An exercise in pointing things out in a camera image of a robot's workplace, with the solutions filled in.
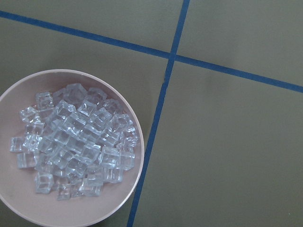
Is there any pink bowl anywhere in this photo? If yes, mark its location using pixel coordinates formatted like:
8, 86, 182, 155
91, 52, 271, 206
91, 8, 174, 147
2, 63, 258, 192
0, 69, 144, 227

